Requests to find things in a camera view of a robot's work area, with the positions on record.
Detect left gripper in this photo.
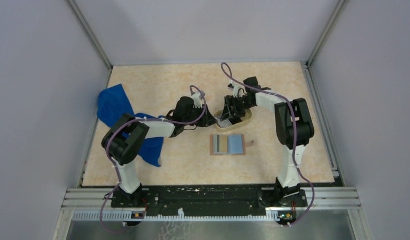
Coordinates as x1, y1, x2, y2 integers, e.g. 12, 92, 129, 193
184, 104, 218, 128

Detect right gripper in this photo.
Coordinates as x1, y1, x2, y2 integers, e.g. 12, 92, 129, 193
219, 95, 254, 122

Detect beige oval tray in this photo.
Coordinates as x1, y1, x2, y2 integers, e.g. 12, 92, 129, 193
213, 109, 253, 133

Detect tan leather card holder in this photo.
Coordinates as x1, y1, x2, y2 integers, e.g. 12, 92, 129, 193
210, 134, 246, 156

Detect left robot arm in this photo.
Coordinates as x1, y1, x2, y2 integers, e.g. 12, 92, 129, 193
101, 96, 217, 207

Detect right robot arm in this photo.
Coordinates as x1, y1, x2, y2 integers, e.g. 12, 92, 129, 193
216, 77, 315, 206

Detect white card in tray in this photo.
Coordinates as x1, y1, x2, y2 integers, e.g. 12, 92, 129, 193
218, 120, 231, 129

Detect blue cloth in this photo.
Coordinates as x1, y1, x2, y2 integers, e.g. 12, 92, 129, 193
97, 84, 164, 168

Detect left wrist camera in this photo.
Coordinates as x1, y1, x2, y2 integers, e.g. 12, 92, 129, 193
190, 91, 204, 109

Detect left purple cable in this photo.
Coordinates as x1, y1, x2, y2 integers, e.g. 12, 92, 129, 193
99, 85, 207, 233

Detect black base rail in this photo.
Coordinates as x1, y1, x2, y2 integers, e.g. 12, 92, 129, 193
110, 184, 310, 217

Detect aluminium frame rail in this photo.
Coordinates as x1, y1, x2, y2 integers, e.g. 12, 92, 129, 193
62, 187, 361, 222

